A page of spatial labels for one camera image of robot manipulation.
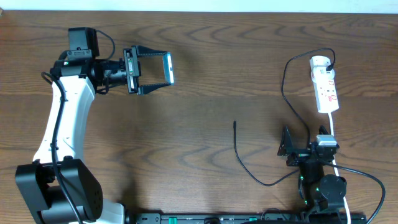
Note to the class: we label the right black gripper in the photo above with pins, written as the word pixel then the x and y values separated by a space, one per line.
pixel 286 147

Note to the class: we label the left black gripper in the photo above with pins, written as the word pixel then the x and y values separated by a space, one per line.
pixel 130 74

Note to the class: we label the teal screen Galaxy smartphone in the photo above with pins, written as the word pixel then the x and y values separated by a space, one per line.
pixel 168 68

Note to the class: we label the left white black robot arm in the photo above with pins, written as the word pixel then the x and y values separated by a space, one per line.
pixel 57 186

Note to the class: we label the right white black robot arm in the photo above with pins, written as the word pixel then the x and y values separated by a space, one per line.
pixel 323 193

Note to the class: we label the white USB charger plug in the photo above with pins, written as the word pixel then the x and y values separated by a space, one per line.
pixel 319 65

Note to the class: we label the white power strip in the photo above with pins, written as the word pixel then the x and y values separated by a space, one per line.
pixel 325 90

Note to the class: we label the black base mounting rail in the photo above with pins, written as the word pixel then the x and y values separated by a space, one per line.
pixel 269 216

